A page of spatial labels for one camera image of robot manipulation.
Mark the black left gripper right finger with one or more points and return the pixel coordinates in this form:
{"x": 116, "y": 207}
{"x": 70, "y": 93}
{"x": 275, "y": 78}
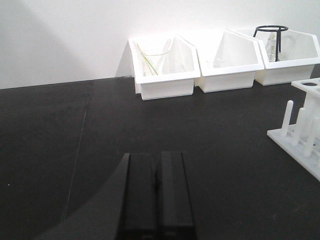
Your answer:
{"x": 174, "y": 211}

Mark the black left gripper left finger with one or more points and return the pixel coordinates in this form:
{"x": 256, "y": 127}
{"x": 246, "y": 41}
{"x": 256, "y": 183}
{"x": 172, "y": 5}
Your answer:
{"x": 139, "y": 218}

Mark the white test tube rack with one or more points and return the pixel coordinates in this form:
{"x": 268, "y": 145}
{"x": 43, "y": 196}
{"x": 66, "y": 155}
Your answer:
{"x": 302, "y": 139}

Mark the left white storage bin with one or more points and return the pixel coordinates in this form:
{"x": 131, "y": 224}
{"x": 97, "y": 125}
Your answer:
{"x": 179, "y": 72}

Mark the white storage bin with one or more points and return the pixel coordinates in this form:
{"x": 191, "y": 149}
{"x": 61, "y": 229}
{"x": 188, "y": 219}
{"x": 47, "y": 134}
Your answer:
{"x": 179, "y": 72}
{"x": 242, "y": 60}
{"x": 300, "y": 52}

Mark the clear glass beaker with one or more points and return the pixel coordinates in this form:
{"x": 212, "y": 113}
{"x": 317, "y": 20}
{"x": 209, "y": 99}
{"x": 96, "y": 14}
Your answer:
{"x": 153, "y": 58}

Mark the middle white storage bin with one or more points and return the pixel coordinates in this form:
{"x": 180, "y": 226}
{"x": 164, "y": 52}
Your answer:
{"x": 242, "y": 60}

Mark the right white storage bin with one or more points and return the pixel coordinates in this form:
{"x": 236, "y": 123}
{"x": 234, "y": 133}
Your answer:
{"x": 300, "y": 52}

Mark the black metal tripod stand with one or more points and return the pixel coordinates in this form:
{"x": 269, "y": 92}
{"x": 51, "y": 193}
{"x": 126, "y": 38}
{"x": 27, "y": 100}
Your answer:
{"x": 273, "y": 45}

